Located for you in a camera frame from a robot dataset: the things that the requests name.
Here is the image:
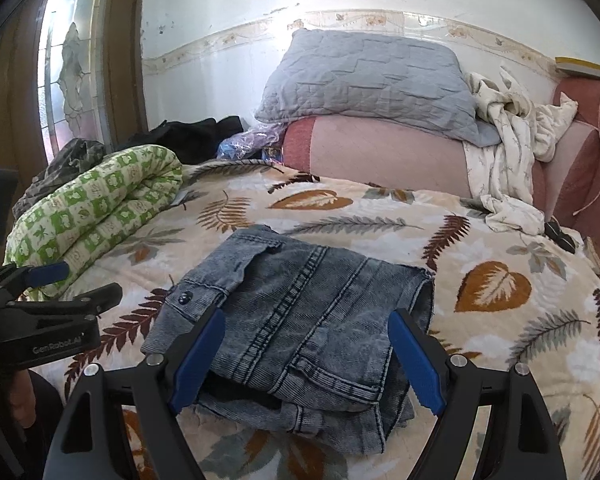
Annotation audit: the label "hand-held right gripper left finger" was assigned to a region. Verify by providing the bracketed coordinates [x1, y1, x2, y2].
[45, 307, 227, 480]

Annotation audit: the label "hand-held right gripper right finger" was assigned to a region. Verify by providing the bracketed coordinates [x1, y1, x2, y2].
[387, 308, 569, 480]

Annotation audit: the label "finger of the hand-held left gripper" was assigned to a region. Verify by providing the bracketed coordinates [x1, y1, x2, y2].
[4, 282, 124, 319]
[0, 262, 70, 302]

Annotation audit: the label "blue denim pants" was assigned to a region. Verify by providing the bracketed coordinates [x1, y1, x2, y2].
[141, 225, 437, 456]

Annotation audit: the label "person's left hand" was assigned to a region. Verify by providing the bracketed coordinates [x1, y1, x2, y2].
[0, 371, 37, 432]

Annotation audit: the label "leaf print blanket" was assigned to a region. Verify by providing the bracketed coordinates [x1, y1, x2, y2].
[55, 159, 600, 480]

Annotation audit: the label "green patterned quilt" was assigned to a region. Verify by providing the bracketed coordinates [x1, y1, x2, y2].
[5, 144, 186, 298]

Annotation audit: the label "camouflage cloth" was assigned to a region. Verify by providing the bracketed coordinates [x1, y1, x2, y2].
[12, 139, 107, 217]

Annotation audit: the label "black clothing pile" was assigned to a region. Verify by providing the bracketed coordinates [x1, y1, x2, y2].
[114, 116, 245, 166]

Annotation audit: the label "small dark cloth item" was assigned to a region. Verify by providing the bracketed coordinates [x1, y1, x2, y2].
[545, 221, 578, 255]

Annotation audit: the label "pink bolster cushion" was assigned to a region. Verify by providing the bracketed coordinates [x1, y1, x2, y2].
[282, 116, 475, 199]

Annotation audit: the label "patterned glass window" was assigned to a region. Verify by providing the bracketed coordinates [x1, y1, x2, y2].
[36, 0, 117, 162]

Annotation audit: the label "white floral cloth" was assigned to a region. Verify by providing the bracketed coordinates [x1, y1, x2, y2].
[461, 64, 579, 237]

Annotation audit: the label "clear plastic bag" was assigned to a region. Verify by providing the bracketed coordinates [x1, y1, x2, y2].
[229, 127, 287, 159]

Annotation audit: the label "grey quilted pillow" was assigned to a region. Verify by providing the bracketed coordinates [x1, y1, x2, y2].
[254, 29, 504, 148]

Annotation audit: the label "yellow book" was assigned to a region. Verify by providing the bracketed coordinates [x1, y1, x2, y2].
[554, 56, 600, 82]

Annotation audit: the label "wooden window frame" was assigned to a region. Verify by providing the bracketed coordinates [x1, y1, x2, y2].
[101, 0, 150, 152]

